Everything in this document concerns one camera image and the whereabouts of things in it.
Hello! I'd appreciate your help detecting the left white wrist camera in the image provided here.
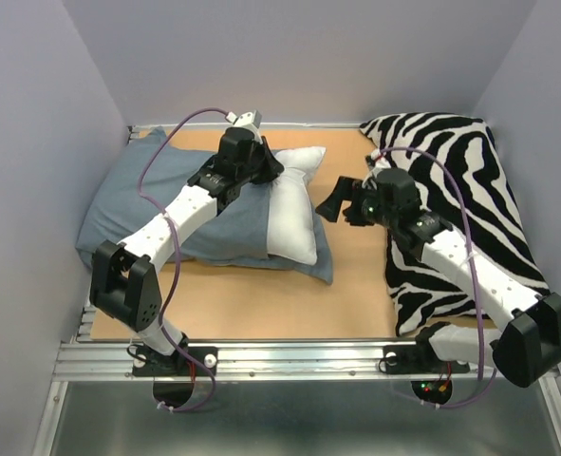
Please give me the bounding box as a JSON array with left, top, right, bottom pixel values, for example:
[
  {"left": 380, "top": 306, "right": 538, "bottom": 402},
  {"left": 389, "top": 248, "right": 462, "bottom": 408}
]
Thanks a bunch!
[{"left": 225, "top": 110, "right": 262, "bottom": 130}]

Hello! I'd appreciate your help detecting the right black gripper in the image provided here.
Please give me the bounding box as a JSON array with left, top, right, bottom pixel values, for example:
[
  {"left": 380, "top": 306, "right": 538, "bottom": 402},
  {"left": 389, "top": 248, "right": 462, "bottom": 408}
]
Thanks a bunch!
[{"left": 313, "top": 175, "right": 397, "bottom": 229}]

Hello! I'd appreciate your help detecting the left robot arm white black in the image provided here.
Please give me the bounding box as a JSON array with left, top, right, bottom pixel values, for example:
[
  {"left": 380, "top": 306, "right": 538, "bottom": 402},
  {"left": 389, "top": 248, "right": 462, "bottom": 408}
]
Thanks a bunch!
[{"left": 89, "top": 123, "right": 284, "bottom": 374}]

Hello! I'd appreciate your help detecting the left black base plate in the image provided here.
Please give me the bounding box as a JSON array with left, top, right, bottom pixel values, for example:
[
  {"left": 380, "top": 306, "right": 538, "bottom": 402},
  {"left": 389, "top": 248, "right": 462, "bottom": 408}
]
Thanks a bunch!
[{"left": 126, "top": 344, "right": 218, "bottom": 378}]

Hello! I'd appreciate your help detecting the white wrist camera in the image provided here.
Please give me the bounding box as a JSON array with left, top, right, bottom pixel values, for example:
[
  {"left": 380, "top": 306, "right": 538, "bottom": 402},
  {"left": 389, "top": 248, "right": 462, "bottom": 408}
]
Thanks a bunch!
[
  {"left": 225, "top": 110, "right": 262, "bottom": 130},
  {"left": 365, "top": 150, "right": 391, "bottom": 174}
]

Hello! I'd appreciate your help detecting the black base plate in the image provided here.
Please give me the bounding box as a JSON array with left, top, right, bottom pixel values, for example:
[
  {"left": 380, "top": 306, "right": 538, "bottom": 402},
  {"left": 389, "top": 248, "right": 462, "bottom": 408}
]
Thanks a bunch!
[
  {"left": 126, "top": 344, "right": 218, "bottom": 378},
  {"left": 377, "top": 345, "right": 448, "bottom": 375}
]

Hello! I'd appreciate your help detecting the blue striped pillowcase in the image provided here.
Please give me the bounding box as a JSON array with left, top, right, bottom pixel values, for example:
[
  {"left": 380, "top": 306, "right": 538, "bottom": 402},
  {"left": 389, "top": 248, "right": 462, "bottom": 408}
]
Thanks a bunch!
[{"left": 75, "top": 128, "right": 333, "bottom": 284}]

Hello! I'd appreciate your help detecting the white pillow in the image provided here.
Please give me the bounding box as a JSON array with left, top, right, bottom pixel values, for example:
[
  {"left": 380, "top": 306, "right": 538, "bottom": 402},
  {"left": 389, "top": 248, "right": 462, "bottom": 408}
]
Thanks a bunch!
[{"left": 267, "top": 146, "right": 327, "bottom": 266}]

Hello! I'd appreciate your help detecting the aluminium frame rail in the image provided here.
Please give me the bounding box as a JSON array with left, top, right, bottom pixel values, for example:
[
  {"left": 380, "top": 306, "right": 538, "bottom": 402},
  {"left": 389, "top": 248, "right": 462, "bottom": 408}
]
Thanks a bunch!
[{"left": 34, "top": 129, "right": 561, "bottom": 455}]

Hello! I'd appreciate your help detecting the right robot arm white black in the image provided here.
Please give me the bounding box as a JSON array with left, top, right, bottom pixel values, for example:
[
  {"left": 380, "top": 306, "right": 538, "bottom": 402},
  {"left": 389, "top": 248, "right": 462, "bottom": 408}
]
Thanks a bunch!
[{"left": 316, "top": 168, "right": 561, "bottom": 388}]

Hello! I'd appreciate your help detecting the zebra print pillow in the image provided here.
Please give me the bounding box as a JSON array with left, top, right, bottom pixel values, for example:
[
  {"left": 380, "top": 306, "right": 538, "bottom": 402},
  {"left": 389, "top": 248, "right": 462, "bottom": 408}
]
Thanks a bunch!
[{"left": 359, "top": 111, "right": 551, "bottom": 336}]

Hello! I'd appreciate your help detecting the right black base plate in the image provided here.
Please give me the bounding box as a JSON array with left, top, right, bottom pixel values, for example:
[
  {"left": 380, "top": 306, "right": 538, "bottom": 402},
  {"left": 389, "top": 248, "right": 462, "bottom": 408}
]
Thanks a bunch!
[{"left": 377, "top": 345, "right": 448, "bottom": 375}]

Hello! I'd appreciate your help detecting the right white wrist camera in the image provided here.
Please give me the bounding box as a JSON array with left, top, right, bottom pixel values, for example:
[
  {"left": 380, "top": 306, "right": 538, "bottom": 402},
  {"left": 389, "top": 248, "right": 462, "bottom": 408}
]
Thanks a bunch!
[{"left": 365, "top": 150, "right": 391, "bottom": 174}]

